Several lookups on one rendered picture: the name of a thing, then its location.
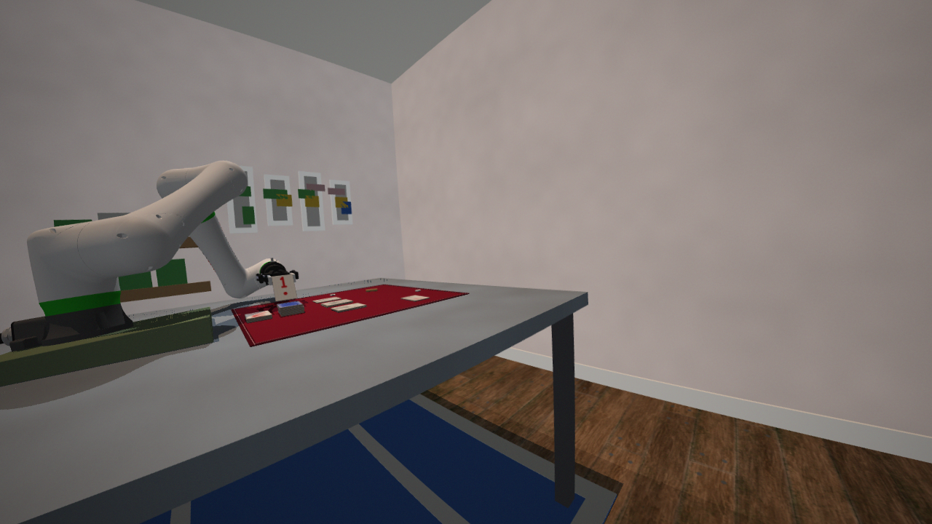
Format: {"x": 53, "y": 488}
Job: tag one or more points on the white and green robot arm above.
{"x": 76, "y": 267}

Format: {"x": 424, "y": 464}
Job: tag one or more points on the dark red card cloth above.
{"x": 252, "y": 342}
{"x": 316, "y": 316}

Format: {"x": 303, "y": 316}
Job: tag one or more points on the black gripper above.
{"x": 267, "y": 277}

